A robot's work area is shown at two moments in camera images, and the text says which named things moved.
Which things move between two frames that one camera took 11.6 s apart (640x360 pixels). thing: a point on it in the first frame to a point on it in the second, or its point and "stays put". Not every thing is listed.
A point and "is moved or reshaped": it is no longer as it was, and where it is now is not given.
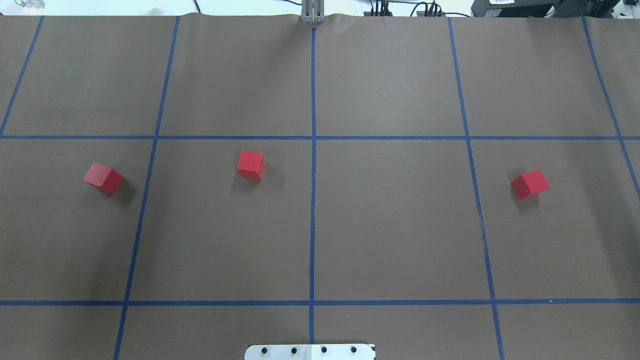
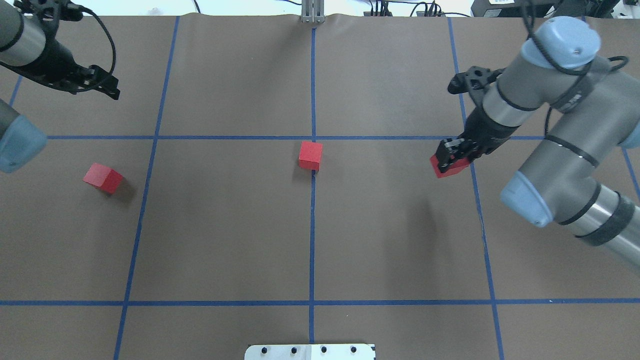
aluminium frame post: (313, 11) stays put
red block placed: (251, 164) to (310, 155)
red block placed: (105, 178) stays put
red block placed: (530, 183) is moved or reshaped
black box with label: (518, 9) stays put
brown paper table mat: (385, 214) stays put
